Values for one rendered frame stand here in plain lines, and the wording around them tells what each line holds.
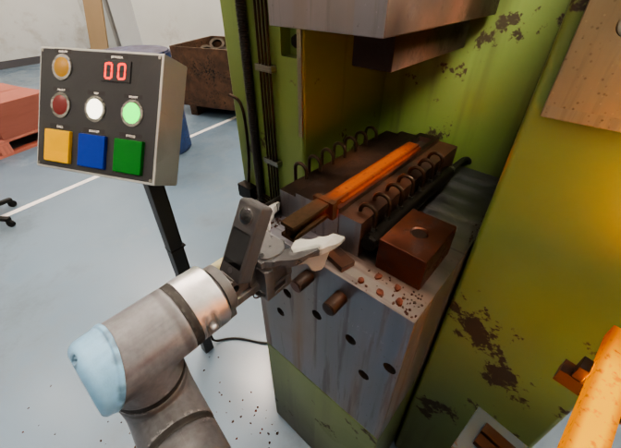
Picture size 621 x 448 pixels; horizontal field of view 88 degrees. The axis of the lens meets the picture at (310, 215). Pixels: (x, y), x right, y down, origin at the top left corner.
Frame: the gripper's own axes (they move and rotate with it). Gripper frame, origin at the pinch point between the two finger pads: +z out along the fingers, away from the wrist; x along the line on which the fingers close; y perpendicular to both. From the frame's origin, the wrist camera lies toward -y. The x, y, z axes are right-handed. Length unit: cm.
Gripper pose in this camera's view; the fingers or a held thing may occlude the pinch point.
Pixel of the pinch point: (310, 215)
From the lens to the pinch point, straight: 55.4
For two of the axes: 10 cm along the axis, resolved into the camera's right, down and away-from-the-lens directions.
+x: 7.5, 3.9, -5.3
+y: 0.0, 8.1, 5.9
